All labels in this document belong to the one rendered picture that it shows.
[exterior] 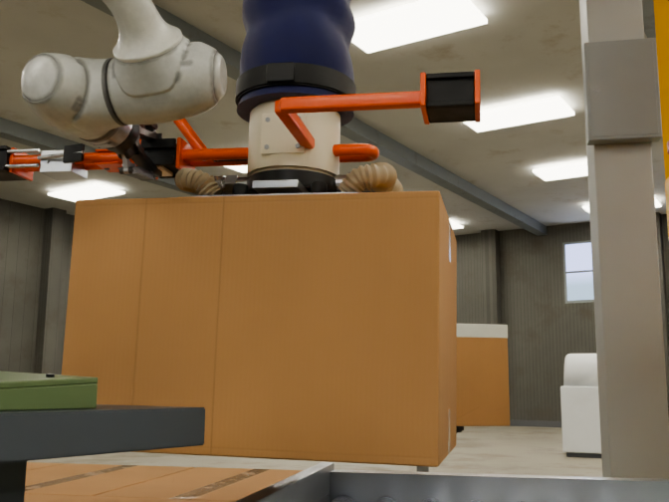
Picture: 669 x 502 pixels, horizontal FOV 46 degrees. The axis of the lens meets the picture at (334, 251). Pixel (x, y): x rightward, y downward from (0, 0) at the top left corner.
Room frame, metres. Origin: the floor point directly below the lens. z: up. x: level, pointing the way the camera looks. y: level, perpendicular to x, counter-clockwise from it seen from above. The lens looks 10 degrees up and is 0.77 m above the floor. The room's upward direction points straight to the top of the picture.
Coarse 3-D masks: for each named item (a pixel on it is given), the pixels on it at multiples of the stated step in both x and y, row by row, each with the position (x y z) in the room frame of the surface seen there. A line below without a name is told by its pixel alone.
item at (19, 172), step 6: (12, 156) 1.47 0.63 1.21; (12, 162) 1.47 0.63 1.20; (12, 168) 1.47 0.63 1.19; (18, 168) 1.49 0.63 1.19; (24, 168) 1.51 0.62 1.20; (0, 174) 1.50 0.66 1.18; (6, 174) 1.50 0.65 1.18; (12, 174) 1.50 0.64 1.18; (18, 174) 1.50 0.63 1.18; (24, 174) 1.51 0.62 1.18; (30, 174) 1.53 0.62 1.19; (0, 180) 1.55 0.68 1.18; (6, 180) 1.55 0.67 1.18; (12, 180) 1.54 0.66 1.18; (30, 180) 1.54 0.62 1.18
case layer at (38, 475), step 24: (48, 480) 1.93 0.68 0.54; (72, 480) 1.94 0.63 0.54; (96, 480) 1.94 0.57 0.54; (120, 480) 1.94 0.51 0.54; (144, 480) 1.95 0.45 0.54; (168, 480) 1.95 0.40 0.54; (192, 480) 1.95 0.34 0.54; (216, 480) 1.96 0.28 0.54; (240, 480) 1.96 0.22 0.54; (264, 480) 1.97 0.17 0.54
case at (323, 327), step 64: (384, 192) 1.15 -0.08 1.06; (128, 256) 1.23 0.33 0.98; (192, 256) 1.21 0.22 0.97; (256, 256) 1.19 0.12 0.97; (320, 256) 1.17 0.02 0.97; (384, 256) 1.14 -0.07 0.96; (448, 256) 1.30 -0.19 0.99; (128, 320) 1.23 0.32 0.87; (192, 320) 1.21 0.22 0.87; (256, 320) 1.19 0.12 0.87; (320, 320) 1.17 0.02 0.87; (384, 320) 1.14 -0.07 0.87; (448, 320) 1.30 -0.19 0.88; (128, 384) 1.23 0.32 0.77; (192, 384) 1.21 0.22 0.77; (256, 384) 1.19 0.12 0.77; (320, 384) 1.17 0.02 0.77; (384, 384) 1.14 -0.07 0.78; (448, 384) 1.31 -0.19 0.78; (192, 448) 1.21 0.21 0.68; (256, 448) 1.19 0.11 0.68; (320, 448) 1.17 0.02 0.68; (384, 448) 1.14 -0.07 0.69; (448, 448) 1.31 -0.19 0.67
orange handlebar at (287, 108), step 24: (312, 96) 1.12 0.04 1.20; (336, 96) 1.11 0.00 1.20; (360, 96) 1.10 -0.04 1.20; (384, 96) 1.09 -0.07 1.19; (408, 96) 1.09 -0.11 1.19; (288, 120) 1.17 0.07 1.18; (312, 144) 1.31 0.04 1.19; (336, 144) 1.35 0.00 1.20; (360, 144) 1.34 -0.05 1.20; (96, 168) 1.49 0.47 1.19
